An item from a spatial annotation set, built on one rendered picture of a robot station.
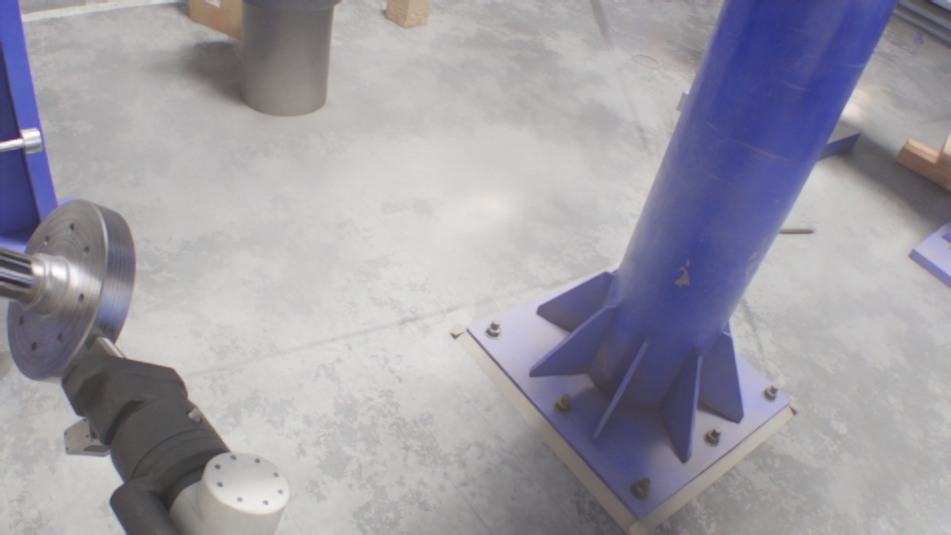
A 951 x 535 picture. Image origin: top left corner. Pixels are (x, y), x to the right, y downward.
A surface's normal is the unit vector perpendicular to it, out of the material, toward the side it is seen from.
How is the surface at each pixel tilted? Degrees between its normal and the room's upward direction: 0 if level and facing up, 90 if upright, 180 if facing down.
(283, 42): 90
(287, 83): 90
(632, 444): 0
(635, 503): 0
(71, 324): 49
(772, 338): 0
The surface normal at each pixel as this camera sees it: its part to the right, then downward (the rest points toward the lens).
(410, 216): 0.18, -0.75
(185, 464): 0.55, -0.19
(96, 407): -0.46, -0.26
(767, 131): -0.29, 0.58
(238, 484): 0.43, -0.86
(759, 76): -0.62, 0.41
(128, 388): 0.56, -0.83
